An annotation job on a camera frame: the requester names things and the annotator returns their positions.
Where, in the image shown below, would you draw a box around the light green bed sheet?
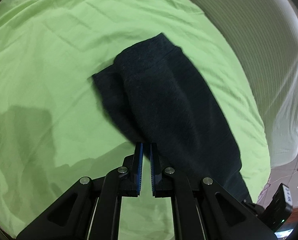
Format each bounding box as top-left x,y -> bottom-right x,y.
0,0 -> 270,237

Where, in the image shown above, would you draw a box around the striped white green headboard cushion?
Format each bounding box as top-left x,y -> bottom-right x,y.
191,0 -> 298,167

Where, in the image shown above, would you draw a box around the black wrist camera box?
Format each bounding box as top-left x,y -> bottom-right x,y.
242,183 -> 293,232

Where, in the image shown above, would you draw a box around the dark navy fleece pants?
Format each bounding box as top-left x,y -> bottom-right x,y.
92,34 -> 251,202

